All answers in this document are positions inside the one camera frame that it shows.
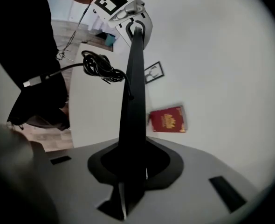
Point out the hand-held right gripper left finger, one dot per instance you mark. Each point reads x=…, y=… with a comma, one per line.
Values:
x=77, y=190

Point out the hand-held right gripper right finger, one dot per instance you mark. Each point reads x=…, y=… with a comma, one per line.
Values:
x=198, y=195

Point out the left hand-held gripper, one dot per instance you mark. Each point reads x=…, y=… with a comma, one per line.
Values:
x=112, y=3

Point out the teal bin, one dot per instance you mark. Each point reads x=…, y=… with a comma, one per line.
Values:
x=109, y=40

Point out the black framed deer picture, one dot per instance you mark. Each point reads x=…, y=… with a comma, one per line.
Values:
x=153, y=72

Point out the red hardcover book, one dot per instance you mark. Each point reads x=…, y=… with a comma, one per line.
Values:
x=167, y=120

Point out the person's black shirt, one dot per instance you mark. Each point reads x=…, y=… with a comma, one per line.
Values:
x=23, y=43

